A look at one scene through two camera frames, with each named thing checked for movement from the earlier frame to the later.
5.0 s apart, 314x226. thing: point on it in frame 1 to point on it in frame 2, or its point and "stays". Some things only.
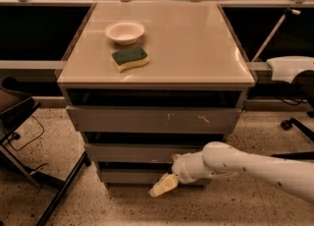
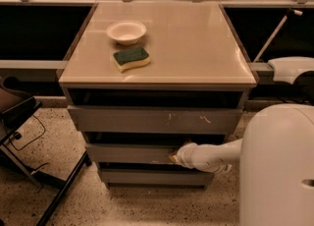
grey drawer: x=136 y=152 stays
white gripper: x=181 y=169 to x=187 y=156
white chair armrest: x=286 y=68 stays
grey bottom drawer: x=143 y=178 stays
